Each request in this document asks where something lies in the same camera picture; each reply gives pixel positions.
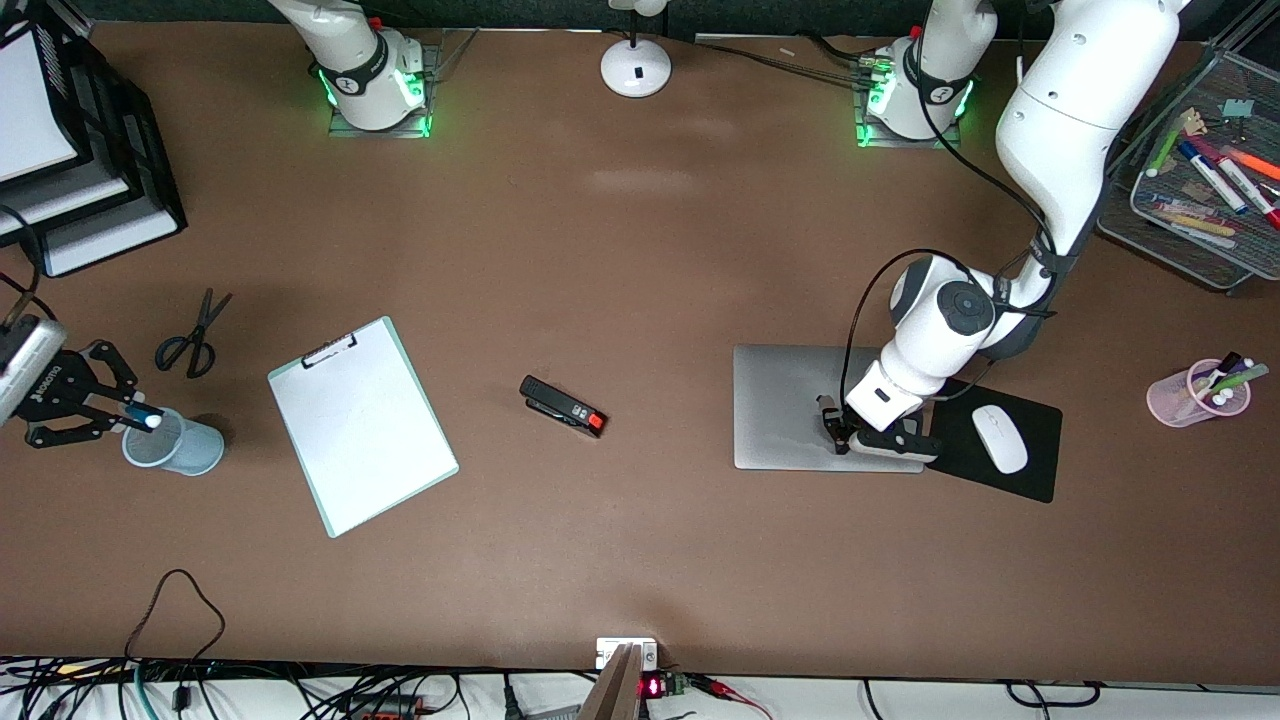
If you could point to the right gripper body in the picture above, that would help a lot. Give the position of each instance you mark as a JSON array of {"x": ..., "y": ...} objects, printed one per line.
[{"x": 62, "y": 387}]

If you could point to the blue marker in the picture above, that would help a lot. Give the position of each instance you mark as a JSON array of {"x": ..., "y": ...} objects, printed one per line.
[{"x": 140, "y": 415}]

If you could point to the silver laptop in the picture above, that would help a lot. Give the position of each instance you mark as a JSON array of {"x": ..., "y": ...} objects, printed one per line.
[{"x": 780, "y": 400}]

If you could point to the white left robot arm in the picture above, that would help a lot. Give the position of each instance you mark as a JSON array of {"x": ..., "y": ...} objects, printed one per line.
[{"x": 1070, "y": 130}]

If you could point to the black-capped white marker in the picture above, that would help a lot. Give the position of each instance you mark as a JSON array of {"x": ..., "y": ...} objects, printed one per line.
[{"x": 1228, "y": 361}]

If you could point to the green highlighter marker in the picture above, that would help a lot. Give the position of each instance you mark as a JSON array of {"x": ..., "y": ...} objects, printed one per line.
[{"x": 1245, "y": 377}]

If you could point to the yellow marker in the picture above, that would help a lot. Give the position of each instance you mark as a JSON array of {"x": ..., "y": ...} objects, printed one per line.
[{"x": 1195, "y": 222}]

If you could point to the green slim marker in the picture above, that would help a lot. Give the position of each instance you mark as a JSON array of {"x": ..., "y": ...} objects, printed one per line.
[{"x": 1165, "y": 150}]

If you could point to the blue-capped whiteboard marker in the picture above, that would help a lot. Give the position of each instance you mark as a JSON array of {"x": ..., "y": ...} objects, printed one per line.
[{"x": 1210, "y": 175}]

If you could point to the red-capped whiteboard marker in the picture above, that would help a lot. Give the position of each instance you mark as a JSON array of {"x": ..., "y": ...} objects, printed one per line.
[{"x": 1245, "y": 190}]

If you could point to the black scissors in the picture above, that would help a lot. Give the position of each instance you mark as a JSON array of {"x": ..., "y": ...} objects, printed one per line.
[{"x": 192, "y": 345}]

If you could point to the white computer mouse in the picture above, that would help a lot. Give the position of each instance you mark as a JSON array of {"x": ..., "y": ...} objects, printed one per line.
[{"x": 1000, "y": 440}]

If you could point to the blue mesh pen cup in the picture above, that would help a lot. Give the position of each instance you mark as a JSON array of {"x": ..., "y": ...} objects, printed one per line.
[{"x": 190, "y": 450}]

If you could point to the black mouse pad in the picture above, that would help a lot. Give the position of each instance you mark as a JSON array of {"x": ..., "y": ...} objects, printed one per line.
[{"x": 1040, "y": 450}]

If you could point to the white paper sheet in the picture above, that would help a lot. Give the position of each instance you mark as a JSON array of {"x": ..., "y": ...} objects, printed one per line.
[
  {"x": 30, "y": 110},
  {"x": 110, "y": 245}
]

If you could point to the black stacked letter tray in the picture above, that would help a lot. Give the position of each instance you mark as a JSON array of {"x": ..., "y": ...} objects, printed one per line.
[{"x": 30, "y": 255}]

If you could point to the white clipboard with paper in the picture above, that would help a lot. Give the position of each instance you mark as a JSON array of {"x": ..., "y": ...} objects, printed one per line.
[{"x": 360, "y": 430}]

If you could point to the pink mesh pen cup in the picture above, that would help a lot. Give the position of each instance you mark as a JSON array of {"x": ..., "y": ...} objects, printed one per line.
[{"x": 1175, "y": 400}]

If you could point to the black stapler red tip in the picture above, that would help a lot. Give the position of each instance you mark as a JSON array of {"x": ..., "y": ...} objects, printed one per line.
[{"x": 560, "y": 405}]

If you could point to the red clip lead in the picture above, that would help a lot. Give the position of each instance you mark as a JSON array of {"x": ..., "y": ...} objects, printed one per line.
[{"x": 725, "y": 690}]

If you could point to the black metal mesh organizer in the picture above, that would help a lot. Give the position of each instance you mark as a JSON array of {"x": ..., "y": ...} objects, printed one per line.
[{"x": 1120, "y": 215}]

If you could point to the white socket box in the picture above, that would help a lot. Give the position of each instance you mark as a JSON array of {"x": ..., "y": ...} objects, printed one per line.
[{"x": 612, "y": 650}]

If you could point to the red LED display board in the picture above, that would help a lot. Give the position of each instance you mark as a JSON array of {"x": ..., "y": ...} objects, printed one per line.
[{"x": 655, "y": 686}]

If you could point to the white lamp base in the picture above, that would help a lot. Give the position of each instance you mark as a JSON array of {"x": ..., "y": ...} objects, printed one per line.
[{"x": 636, "y": 70}]

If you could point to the orange highlighter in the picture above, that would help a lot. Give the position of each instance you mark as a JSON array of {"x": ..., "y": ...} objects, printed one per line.
[{"x": 1255, "y": 162}]

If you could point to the teal binder clip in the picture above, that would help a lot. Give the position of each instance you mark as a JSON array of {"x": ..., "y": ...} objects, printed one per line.
[{"x": 1236, "y": 108}]

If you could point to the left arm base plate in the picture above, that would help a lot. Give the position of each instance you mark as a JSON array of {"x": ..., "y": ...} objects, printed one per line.
[{"x": 868, "y": 130}]

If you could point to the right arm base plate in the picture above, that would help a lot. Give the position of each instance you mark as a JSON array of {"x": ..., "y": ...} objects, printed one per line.
[{"x": 440, "y": 60}]

